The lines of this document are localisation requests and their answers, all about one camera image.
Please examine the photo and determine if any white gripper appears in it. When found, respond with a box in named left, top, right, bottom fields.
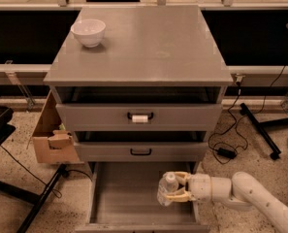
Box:
left=165, top=171, right=211, bottom=203

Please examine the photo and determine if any clear plastic bottle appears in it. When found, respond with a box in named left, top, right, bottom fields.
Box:
left=157, top=172, right=179, bottom=207

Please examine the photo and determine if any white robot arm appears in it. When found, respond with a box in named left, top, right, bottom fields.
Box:
left=158, top=172, right=288, bottom=233

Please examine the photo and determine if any grey open bottom drawer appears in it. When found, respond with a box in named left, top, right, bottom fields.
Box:
left=75, top=162, right=209, bottom=233

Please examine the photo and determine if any grey middle drawer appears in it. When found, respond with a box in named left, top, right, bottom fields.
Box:
left=75, top=142, right=208, bottom=162

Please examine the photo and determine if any grey drawer cabinet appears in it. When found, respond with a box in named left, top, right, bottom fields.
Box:
left=43, top=5, right=234, bottom=167

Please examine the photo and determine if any grey top drawer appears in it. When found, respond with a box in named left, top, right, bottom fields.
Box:
left=56, top=104, right=221, bottom=131

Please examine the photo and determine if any black floor stand bar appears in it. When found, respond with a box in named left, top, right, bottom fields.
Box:
left=240, top=103, right=281, bottom=160

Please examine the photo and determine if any brown cardboard box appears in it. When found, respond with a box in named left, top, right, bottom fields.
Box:
left=32, top=93, right=80, bottom=164

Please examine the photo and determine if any white ceramic bowl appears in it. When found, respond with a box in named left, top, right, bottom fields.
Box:
left=71, top=19, right=106, bottom=48

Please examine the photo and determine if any black stand left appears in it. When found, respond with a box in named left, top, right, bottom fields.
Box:
left=0, top=112, right=73, bottom=233

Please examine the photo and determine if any white tape on handle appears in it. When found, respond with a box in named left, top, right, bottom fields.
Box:
left=131, top=115, right=148, bottom=123

